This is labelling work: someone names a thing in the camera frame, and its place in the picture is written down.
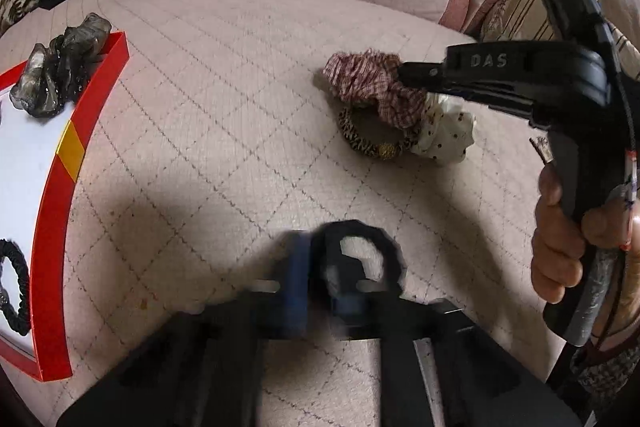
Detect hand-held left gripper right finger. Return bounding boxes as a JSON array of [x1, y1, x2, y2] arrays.
[[320, 287, 586, 427]]

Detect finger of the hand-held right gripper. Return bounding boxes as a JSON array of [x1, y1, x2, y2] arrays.
[[399, 61, 451, 94], [431, 86, 534, 122]]

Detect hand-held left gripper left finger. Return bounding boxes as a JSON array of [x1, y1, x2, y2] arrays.
[[57, 229, 321, 427]]

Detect white polka dot scrunchie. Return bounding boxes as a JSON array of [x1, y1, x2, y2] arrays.
[[412, 94, 476, 165]]

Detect red plaid scrunchie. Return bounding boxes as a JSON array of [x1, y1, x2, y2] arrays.
[[322, 49, 436, 128]]

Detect black hair claw clip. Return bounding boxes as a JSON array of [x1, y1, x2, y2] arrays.
[[310, 219, 404, 308]]

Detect leopard print hair tie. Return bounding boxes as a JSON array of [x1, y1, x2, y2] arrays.
[[337, 107, 418, 160]]

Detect red rimmed white tray box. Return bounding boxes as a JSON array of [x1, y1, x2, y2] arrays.
[[0, 32, 131, 383]]

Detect person's right hand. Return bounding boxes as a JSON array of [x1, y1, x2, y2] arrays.
[[531, 161, 640, 304]]

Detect striped beige cushion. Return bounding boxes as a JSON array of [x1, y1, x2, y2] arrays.
[[465, 0, 556, 42]]

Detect person's dark clothing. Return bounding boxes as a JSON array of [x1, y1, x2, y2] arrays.
[[572, 302, 640, 413]]

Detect black scrunchie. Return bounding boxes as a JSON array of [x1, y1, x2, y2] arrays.
[[0, 239, 32, 337]]

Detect grey sheer scrunchie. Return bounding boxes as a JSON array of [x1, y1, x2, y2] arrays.
[[10, 13, 112, 118]]

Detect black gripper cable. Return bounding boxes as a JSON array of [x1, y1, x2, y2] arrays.
[[550, 0, 640, 388]]

